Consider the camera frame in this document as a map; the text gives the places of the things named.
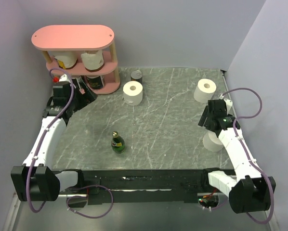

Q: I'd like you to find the green glass bottle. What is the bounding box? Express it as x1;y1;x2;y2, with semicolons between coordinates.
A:
111;131;126;154

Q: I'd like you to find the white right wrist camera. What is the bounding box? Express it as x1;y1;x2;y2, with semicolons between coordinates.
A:
219;95;233;113

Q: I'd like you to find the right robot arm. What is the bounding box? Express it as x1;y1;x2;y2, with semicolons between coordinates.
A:
198;99;276;214

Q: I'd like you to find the beige roll yellow label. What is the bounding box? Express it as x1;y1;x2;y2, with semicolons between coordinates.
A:
52;51;78;69

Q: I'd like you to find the black label roll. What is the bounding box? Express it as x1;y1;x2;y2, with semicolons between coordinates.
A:
72;76;83;89
86;75;105;90

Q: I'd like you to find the beige paper roll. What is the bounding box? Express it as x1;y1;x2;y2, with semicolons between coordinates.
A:
80;50;105;72

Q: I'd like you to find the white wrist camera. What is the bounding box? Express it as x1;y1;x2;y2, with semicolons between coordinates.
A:
219;95;233;113
59;74;69;82

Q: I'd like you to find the white paper towel roll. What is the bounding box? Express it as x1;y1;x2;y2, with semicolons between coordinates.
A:
123;81;143;106

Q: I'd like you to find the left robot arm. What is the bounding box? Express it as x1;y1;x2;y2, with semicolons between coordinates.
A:
11;79;97;202

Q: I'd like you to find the pink three-tier shelf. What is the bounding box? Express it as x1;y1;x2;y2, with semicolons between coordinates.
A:
31;25;120;94

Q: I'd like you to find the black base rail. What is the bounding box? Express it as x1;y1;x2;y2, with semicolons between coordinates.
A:
62;169;214;205

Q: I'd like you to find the dark tin can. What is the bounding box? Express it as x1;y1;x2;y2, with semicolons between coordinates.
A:
131;70;143;84

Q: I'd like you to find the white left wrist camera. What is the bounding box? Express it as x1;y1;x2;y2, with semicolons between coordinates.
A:
59;74;69;82

